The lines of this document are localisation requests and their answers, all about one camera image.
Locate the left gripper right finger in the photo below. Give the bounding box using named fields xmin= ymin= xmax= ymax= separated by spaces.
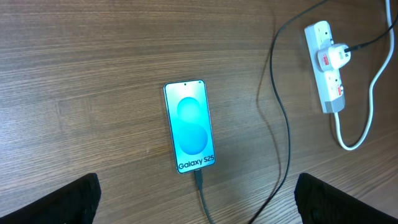
xmin=294 ymin=173 xmax=397 ymax=224

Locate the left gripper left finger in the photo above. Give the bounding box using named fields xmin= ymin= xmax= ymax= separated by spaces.
xmin=1 ymin=173 xmax=101 ymax=224

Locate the black USB charging cable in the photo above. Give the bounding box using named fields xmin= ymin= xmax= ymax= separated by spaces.
xmin=193 ymin=0 xmax=398 ymax=224

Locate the Galaxy S25 smartphone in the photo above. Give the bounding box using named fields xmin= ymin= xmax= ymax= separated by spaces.
xmin=164 ymin=80 xmax=216 ymax=174

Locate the white charger plug adapter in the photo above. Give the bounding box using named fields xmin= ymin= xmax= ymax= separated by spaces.
xmin=317 ymin=44 xmax=351 ymax=72

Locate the white power strip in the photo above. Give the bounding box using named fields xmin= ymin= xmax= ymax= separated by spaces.
xmin=304 ymin=21 xmax=345 ymax=113

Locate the white power strip cord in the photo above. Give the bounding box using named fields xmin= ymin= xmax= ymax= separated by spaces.
xmin=333 ymin=0 xmax=396 ymax=152

